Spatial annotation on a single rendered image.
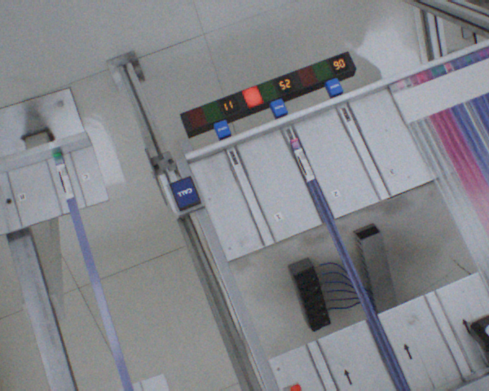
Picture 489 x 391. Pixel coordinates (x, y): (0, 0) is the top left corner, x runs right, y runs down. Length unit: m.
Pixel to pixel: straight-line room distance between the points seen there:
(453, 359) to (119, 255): 1.21
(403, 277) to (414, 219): 0.15
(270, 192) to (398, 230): 0.45
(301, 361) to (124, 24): 1.06
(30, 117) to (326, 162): 0.95
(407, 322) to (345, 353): 0.12
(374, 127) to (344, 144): 0.06
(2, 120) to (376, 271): 1.04
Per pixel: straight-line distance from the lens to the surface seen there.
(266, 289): 1.58
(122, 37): 1.94
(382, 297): 1.65
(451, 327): 1.27
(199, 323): 2.37
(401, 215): 1.61
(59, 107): 1.97
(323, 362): 1.23
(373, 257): 1.58
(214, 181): 1.27
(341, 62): 1.37
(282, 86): 1.34
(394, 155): 1.31
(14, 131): 1.99
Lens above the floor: 1.88
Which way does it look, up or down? 60 degrees down
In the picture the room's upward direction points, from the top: 149 degrees clockwise
